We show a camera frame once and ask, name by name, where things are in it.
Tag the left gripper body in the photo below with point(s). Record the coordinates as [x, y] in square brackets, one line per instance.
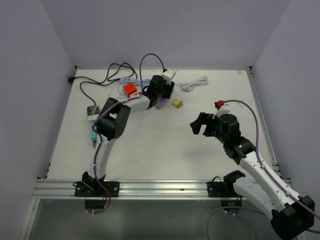
[163, 88]

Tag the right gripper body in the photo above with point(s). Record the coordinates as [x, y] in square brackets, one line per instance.
[216, 133]

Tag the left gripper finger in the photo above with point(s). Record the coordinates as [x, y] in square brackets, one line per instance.
[160, 99]
[169, 88]

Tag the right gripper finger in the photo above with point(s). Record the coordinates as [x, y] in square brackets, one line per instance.
[196, 126]
[205, 117]

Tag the yellow plug adapter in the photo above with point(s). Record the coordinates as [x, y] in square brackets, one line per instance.
[177, 103]

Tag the red cube socket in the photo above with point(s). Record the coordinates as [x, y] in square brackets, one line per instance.
[129, 89]

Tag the pink cube socket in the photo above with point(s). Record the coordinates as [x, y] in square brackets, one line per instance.
[134, 95]

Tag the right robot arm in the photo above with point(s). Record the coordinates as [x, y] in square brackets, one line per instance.
[289, 213]

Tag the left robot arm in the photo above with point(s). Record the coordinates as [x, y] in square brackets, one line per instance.
[112, 121]

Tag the teal plug adapter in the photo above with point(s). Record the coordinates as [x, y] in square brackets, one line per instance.
[93, 134]

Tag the purple power strip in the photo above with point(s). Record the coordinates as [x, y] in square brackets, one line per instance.
[160, 103]

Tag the green power strip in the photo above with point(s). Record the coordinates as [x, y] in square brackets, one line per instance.
[93, 113]

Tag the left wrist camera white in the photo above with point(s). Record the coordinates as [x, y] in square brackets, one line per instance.
[168, 75]

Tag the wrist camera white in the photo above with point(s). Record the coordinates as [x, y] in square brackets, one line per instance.
[221, 108]
[168, 75]

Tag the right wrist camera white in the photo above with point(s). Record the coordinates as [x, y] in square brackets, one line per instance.
[221, 108]

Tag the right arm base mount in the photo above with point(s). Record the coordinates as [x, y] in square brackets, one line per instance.
[224, 188]

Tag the right aluminium side rail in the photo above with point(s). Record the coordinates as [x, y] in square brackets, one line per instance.
[266, 135]

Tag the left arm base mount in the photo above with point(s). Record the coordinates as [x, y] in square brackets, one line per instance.
[100, 188]

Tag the aluminium front rail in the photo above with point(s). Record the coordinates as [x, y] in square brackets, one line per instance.
[64, 189]

